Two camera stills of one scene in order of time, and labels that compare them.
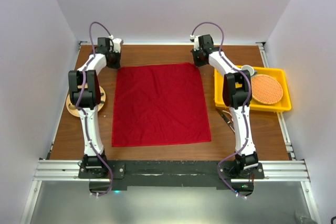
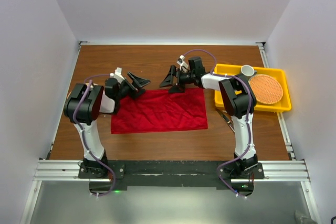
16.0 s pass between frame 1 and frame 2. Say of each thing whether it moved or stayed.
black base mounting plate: stayed
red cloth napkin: moved
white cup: stayed
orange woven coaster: stayed
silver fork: stayed
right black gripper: moved
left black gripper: moved
